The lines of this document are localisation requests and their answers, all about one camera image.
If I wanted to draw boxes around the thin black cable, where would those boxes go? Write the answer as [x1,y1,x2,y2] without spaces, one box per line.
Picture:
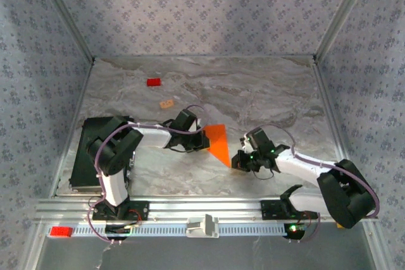
[163,145,188,154]
[252,168,275,181]

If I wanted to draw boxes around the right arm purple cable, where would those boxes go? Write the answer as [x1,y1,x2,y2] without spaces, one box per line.
[264,123,380,245]

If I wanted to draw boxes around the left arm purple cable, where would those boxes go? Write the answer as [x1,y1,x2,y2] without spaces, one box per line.
[87,104,211,245]

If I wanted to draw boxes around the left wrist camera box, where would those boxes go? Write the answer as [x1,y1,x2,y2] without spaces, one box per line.
[171,109,197,132]

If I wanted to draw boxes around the white slotted cable duct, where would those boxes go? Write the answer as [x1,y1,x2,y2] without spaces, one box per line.
[47,223,307,238]

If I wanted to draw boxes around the aluminium frame rail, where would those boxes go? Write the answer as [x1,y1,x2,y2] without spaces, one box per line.
[93,54,317,60]
[311,56,363,197]
[49,59,96,198]

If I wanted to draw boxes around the large red toy brick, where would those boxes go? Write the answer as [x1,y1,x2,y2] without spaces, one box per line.
[49,226,73,238]

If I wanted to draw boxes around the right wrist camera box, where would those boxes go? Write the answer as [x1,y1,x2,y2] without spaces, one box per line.
[240,127,273,154]

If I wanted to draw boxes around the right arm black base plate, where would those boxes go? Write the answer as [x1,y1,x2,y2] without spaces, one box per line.
[259,199,319,221]

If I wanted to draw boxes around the wide aluminium mounting rail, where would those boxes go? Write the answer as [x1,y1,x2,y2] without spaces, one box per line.
[30,196,380,223]

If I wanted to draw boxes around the white plastic bracket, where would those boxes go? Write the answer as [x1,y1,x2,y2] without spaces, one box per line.
[185,213,220,240]

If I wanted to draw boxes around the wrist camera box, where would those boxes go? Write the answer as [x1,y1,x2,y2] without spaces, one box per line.
[171,109,197,132]
[240,127,273,154]

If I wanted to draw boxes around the aluminium frame post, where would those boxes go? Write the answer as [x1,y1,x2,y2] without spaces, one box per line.
[23,221,53,270]
[31,0,96,63]
[362,221,392,270]
[315,0,377,62]

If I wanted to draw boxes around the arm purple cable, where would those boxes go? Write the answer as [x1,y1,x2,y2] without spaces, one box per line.
[87,104,211,245]
[264,123,380,245]

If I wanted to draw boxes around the black flat case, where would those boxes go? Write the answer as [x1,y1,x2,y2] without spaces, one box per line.
[68,117,135,194]

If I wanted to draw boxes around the black controller board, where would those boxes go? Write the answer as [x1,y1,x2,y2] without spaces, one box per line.
[104,224,132,242]
[283,222,308,242]

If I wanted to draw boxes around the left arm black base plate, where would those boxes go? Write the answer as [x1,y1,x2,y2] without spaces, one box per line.
[91,200,150,221]

